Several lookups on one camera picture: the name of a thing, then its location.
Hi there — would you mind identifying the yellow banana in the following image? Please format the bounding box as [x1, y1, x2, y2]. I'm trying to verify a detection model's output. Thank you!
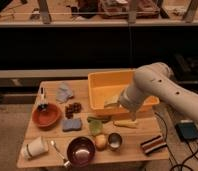
[104, 95, 120, 108]

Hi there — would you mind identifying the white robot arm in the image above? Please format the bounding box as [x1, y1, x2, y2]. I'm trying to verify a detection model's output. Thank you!
[118, 62, 198, 124]

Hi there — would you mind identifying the yellow plastic bin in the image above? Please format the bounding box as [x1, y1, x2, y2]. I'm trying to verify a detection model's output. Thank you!
[87, 69, 161, 116]

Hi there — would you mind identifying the brown grape bunch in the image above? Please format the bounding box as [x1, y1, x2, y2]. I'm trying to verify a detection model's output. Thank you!
[65, 102, 82, 119]

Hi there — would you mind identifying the green cucumber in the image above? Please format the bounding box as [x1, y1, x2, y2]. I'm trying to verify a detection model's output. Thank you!
[87, 116, 111, 123]

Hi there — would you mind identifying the light blue cloth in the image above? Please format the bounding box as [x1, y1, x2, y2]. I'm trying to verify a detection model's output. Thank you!
[56, 82, 74, 103]

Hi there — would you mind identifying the green cloth piece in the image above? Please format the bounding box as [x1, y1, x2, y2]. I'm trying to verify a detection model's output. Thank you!
[89, 120, 103, 136]

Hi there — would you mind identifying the blue sponge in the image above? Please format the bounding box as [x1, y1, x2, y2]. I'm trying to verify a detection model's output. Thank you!
[62, 118, 82, 132]

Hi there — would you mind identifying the yellow onion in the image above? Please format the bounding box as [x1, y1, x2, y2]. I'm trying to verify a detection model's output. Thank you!
[95, 134, 107, 150]

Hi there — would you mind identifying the small metal cup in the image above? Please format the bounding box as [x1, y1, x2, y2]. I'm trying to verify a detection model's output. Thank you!
[108, 133, 122, 150]

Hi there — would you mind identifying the black white marker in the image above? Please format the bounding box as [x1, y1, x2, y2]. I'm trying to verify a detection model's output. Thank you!
[38, 87, 46, 110]

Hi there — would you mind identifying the orange bowl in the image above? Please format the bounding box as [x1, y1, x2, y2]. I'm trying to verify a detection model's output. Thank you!
[32, 103, 62, 128]

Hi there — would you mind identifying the dark purple metal bowl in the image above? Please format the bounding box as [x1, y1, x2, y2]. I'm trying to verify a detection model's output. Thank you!
[67, 137, 95, 167]

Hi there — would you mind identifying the striped brown white block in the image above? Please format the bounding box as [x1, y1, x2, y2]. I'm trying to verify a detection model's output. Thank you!
[140, 135, 167, 155]

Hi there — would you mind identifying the metal spoon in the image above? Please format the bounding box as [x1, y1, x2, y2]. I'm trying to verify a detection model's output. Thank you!
[50, 140, 71, 168]

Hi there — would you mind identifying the white mug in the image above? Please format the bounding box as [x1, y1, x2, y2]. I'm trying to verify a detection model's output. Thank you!
[21, 136, 48, 160]

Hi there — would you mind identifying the black foot pedal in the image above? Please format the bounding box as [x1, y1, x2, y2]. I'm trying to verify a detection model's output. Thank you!
[175, 122, 198, 142]

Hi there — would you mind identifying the black cable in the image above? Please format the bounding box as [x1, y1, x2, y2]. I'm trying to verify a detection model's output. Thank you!
[154, 111, 198, 171]

